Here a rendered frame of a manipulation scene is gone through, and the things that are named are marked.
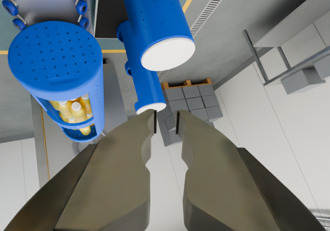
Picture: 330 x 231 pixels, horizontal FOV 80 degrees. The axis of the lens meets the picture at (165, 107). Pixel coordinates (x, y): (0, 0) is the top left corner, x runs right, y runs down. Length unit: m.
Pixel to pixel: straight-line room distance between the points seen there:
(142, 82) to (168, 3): 0.88
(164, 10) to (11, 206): 5.04
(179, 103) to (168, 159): 2.28
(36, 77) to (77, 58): 0.14
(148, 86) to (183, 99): 2.39
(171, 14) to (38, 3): 0.52
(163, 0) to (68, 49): 0.50
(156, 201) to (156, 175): 0.63
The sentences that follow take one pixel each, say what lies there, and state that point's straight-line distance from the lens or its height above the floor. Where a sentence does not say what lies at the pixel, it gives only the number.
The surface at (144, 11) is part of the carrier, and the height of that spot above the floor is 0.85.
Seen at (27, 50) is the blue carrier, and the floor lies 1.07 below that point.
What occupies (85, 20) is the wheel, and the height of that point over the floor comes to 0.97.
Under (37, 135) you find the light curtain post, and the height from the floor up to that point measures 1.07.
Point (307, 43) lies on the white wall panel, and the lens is 3.84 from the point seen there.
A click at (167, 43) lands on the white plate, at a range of 0.92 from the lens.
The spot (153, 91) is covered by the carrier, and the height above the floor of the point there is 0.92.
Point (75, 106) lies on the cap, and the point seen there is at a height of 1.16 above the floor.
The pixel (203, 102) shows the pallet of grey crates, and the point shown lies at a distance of 4.29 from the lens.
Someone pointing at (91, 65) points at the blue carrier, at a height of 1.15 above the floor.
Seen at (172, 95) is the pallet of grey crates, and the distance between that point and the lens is 3.98.
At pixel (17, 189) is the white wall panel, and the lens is 5.45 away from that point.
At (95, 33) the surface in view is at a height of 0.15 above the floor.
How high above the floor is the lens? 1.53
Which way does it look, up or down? 15 degrees down
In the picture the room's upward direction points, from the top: 164 degrees clockwise
